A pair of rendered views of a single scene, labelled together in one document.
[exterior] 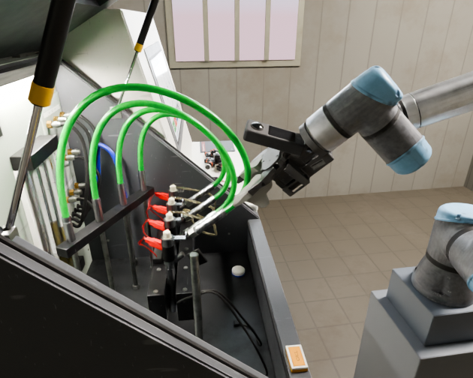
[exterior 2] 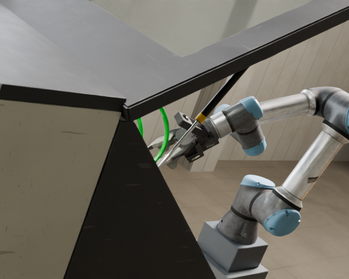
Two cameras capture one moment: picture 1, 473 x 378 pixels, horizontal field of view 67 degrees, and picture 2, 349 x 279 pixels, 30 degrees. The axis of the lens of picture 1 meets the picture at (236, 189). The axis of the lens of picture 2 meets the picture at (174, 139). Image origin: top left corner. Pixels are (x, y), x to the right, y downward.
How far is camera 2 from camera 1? 1.44 m
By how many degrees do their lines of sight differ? 38
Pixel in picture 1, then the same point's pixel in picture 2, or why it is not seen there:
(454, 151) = (172, 118)
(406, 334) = (215, 266)
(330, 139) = (226, 133)
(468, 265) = (266, 211)
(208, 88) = not seen: outside the picture
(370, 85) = (252, 108)
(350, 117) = (239, 122)
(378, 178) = not seen: hidden behind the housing
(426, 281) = (232, 227)
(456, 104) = (272, 117)
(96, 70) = not seen: hidden behind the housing
